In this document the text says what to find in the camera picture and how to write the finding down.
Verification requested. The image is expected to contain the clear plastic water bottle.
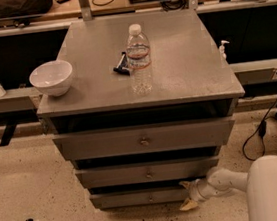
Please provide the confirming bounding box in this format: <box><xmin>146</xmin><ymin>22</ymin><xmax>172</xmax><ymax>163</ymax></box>
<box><xmin>126</xmin><ymin>24</ymin><xmax>153</xmax><ymax>95</ymax></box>

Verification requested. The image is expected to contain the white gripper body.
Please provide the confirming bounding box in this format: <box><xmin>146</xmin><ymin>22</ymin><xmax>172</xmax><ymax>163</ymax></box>
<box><xmin>188</xmin><ymin>179</ymin><xmax>219</xmax><ymax>202</ymax></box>

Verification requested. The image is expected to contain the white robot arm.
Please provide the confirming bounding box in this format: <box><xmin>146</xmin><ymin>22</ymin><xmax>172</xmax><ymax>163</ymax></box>
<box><xmin>180</xmin><ymin>155</ymin><xmax>277</xmax><ymax>221</ymax></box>

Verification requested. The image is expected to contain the grey middle drawer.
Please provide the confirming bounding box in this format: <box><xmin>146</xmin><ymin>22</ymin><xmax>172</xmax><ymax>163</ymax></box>
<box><xmin>76</xmin><ymin>156</ymin><xmax>218</xmax><ymax>188</ymax></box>

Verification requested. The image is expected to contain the grey bottom drawer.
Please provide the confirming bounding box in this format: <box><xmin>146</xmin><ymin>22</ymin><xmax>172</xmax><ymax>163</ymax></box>
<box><xmin>90</xmin><ymin>185</ymin><xmax>188</xmax><ymax>210</ymax></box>

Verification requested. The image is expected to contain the grey drawer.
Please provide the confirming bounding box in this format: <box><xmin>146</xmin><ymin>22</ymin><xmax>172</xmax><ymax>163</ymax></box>
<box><xmin>53</xmin><ymin>116</ymin><xmax>235</xmax><ymax>161</ymax></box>
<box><xmin>76</xmin><ymin>156</ymin><xmax>218</xmax><ymax>188</ymax></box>
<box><xmin>90</xmin><ymin>185</ymin><xmax>188</xmax><ymax>210</ymax></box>

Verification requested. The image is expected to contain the grey metal shelf rail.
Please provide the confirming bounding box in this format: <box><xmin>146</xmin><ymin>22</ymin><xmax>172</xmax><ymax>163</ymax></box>
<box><xmin>0</xmin><ymin>87</ymin><xmax>42</xmax><ymax>113</ymax></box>

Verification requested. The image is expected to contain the grey drawer cabinet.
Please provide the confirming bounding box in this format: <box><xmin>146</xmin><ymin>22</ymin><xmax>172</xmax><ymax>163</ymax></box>
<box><xmin>26</xmin><ymin>1</ymin><xmax>259</xmax><ymax>221</ymax></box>

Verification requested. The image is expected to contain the black bracket left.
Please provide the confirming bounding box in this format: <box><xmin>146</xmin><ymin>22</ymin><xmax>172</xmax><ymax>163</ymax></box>
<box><xmin>0</xmin><ymin>123</ymin><xmax>17</xmax><ymax>146</ymax></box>

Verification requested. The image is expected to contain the black bag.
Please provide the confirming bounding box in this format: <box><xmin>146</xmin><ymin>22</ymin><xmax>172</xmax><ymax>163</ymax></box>
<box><xmin>0</xmin><ymin>0</ymin><xmax>53</xmax><ymax>19</ymax></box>

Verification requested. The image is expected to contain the black and white razor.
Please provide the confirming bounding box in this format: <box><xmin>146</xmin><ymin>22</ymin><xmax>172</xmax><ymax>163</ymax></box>
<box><xmin>113</xmin><ymin>52</ymin><xmax>130</xmax><ymax>76</ymax></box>

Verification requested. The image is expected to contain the white bowl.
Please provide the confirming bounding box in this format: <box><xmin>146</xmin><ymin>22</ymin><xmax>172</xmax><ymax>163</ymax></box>
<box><xmin>29</xmin><ymin>60</ymin><xmax>73</xmax><ymax>97</ymax></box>

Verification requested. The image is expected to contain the grey top drawer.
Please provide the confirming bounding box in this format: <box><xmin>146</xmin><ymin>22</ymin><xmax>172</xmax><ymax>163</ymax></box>
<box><xmin>53</xmin><ymin>116</ymin><xmax>235</xmax><ymax>161</ymax></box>

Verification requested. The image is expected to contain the black floor cable right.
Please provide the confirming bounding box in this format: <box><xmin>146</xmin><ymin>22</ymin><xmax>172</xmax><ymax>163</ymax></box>
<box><xmin>233</xmin><ymin>79</ymin><xmax>277</xmax><ymax>163</ymax></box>

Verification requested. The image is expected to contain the white pump dispenser bottle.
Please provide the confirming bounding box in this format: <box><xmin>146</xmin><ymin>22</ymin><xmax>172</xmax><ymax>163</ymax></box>
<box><xmin>219</xmin><ymin>40</ymin><xmax>230</xmax><ymax>60</ymax></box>

